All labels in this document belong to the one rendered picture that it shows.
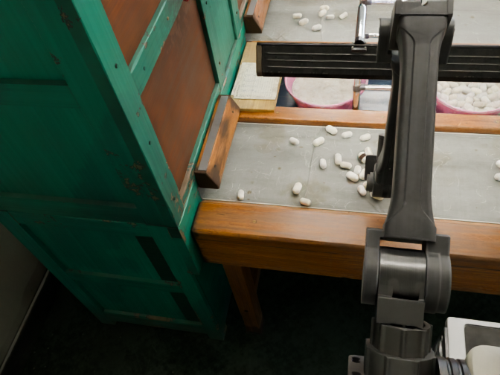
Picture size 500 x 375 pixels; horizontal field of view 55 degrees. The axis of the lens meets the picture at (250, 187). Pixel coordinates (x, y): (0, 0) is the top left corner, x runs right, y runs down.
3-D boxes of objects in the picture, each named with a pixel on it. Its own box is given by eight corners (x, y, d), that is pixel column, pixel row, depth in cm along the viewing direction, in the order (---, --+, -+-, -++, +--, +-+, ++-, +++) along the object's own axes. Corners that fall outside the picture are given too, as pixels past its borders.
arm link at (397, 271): (374, 335, 58) (421, 341, 56) (382, 251, 57) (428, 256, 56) (372, 314, 67) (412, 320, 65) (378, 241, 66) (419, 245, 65)
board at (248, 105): (274, 112, 148) (274, 109, 147) (227, 110, 151) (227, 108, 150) (289, 45, 167) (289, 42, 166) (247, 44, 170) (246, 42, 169)
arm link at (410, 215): (387, -28, 65) (466, -30, 63) (380, 23, 78) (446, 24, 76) (361, 306, 58) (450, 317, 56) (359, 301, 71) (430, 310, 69)
